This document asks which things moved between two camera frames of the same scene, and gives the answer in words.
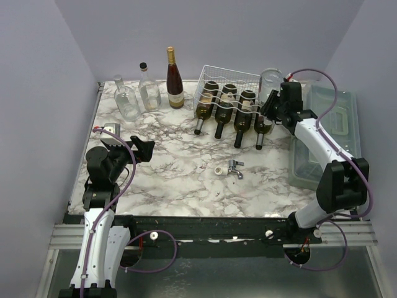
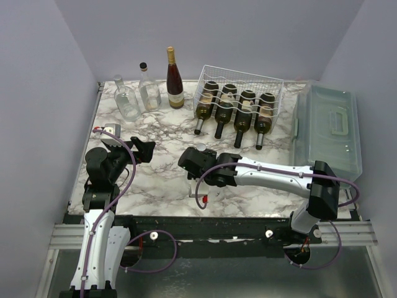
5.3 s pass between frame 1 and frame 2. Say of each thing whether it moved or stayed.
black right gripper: moved
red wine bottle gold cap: stayed
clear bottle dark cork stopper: stayed
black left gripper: stayed
